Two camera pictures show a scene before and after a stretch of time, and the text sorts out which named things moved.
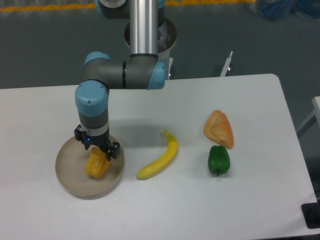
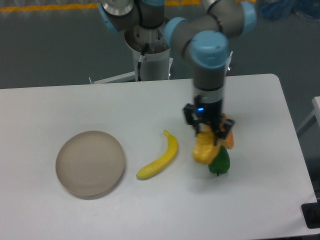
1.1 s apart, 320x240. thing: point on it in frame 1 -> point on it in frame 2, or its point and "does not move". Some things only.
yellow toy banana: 155,168 does not move
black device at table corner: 311,213 does not move
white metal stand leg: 226,65 does not move
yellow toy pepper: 97,163 -> 205,147
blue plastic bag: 280,9 does not move
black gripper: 100,141 -> 211,112
